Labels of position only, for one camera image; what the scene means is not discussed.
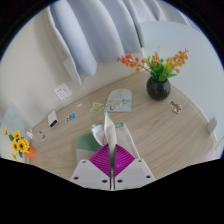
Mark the small white box device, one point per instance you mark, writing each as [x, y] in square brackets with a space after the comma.
[52, 119]

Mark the white panel clip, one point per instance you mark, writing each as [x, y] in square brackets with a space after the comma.
[212, 125]

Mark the pale grey curtain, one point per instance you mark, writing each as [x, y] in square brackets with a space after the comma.
[100, 30]

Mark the small pale sticker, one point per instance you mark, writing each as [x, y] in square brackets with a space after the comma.
[79, 105]

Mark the beige towel with green trim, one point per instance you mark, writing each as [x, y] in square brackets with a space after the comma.
[110, 130]

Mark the sunflowers in orange vase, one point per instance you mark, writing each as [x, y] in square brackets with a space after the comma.
[21, 145]

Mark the pale fan-shaped card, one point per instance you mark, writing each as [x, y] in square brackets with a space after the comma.
[119, 100]

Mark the frosted desk divider panel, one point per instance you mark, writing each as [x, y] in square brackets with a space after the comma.
[13, 120]
[200, 76]

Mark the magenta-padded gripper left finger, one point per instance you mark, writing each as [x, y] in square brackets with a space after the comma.
[96, 173]

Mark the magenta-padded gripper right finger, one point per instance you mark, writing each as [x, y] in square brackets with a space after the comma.
[130, 173]

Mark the small blue sticker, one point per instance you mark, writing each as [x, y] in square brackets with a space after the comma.
[71, 117]

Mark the small green sticker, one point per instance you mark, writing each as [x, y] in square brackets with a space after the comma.
[42, 135]

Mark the small metallic figure sticker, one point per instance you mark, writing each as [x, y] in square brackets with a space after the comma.
[175, 107]

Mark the white wall socket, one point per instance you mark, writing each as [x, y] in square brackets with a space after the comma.
[62, 91]

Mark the small yellowish sticker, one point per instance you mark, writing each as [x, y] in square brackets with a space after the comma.
[97, 107]

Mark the orange flowers in black vase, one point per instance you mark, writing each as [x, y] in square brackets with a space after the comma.
[158, 89]

